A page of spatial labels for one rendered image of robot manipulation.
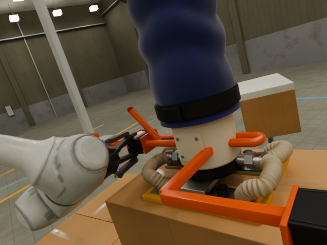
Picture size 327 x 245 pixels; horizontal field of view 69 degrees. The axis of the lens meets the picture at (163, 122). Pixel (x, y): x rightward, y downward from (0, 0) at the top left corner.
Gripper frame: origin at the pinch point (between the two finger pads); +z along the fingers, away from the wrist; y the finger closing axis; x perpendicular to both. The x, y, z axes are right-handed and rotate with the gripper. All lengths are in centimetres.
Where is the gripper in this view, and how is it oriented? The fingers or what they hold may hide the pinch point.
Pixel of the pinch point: (138, 141)
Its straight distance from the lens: 84.2
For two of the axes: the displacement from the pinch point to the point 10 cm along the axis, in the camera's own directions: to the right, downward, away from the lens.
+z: 5.4, -3.5, 7.6
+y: 2.8, 9.3, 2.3
